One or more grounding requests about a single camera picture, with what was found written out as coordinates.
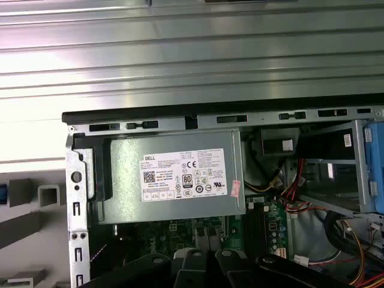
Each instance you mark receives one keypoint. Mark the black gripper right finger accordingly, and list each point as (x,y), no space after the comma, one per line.
(237,270)

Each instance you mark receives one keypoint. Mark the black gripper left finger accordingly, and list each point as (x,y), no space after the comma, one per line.
(192,270)

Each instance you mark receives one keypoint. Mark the green motherboard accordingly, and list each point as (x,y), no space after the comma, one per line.
(235,237)

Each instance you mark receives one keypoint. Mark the grey power supply unit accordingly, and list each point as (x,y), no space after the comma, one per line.
(126,180)

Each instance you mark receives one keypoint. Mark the black open PC case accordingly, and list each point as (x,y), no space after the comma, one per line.
(78,180)

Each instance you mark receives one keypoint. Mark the grey metal drive cage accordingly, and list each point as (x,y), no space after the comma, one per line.
(359,168)

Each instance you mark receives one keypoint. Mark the blue plastic drive latch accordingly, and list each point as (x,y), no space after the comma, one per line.
(373,156)

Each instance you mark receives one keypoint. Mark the grey parts rack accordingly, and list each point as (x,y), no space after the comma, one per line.
(22,192)

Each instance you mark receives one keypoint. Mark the black plastic supply bracket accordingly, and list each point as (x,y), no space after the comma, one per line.
(102,168)

